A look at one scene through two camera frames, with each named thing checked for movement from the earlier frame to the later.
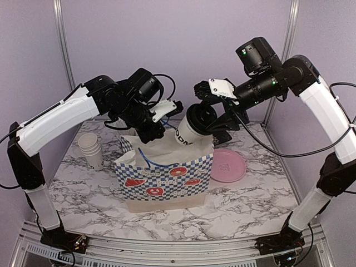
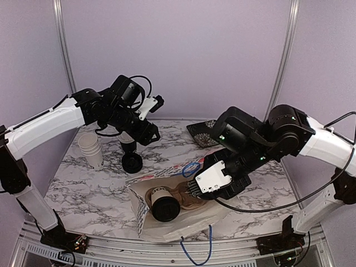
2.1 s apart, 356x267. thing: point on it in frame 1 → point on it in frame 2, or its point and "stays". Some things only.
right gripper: (227, 120) → (212, 157)
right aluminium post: (292, 17) stays
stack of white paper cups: (89, 146) stays
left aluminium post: (59, 15) stays
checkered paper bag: (163, 174) → (187, 222)
